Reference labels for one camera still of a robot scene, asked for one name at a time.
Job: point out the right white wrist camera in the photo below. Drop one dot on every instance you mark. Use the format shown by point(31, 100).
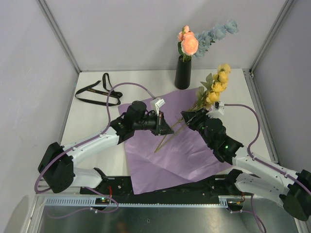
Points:
point(217, 110)

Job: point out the aluminium frame post left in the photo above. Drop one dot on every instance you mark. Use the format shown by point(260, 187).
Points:
point(58, 33)

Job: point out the blue artificial flower stem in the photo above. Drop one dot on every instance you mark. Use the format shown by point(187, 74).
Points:
point(218, 32)

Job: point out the pink paper flower bouquet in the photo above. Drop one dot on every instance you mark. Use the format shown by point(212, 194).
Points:
point(183, 160)

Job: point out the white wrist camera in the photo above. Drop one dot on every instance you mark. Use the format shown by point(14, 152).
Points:
point(156, 104)
point(217, 110)

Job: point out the pink rose flower stem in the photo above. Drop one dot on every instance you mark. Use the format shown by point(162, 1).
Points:
point(187, 44)

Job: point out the black ribbon gold lettering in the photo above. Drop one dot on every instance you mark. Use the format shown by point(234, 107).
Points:
point(90, 88)

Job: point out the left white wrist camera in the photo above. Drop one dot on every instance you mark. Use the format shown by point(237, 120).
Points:
point(156, 104)

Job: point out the aluminium frame post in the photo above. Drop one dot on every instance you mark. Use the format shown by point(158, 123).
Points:
point(280, 19)
point(58, 33)

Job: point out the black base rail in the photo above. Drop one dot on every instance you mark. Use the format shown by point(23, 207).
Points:
point(206, 190)

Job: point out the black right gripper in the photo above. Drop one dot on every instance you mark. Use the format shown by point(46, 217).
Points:
point(192, 118)

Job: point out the black cylindrical vase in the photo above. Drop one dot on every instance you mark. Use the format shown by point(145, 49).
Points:
point(183, 74)

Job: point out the aluminium frame profile right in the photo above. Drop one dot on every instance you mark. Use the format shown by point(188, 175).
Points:
point(257, 102)

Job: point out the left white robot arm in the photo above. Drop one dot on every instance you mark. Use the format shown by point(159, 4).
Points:
point(59, 163)

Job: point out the pale pink flower stem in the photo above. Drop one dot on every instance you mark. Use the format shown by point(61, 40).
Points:
point(165, 140)

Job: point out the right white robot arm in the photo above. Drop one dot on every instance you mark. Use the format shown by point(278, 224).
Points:
point(254, 174)

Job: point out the white slotted cable duct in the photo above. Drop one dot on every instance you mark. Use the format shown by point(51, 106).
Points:
point(95, 202)

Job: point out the aluminium frame post right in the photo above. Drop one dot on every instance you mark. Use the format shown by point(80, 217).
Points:
point(280, 19)

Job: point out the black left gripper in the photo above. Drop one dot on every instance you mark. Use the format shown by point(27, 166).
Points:
point(162, 127)

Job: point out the yellow artificial flower stem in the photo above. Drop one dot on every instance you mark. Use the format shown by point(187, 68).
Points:
point(210, 90)

